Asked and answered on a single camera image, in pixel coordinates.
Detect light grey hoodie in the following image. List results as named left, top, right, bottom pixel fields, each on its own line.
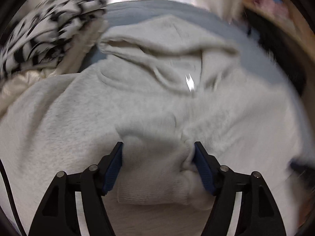
left=1, top=16, right=304, bottom=235

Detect cream satin garment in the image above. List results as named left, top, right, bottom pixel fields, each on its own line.
left=1, top=19, right=109, bottom=116

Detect grey-blue bed blanket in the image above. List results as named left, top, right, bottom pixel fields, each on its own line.
left=81, top=0, right=307, bottom=167

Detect black and white patterned garment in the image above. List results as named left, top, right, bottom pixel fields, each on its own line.
left=1, top=0, right=107, bottom=81

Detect wooden bookshelf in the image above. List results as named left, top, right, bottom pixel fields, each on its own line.
left=242, top=0, right=315, bottom=62

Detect pink boxes on shelf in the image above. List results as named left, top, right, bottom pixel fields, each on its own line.
left=253, top=0, right=289, bottom=18

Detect black cable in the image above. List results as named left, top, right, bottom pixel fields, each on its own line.
left=0, top=158, right=27, bottom=236

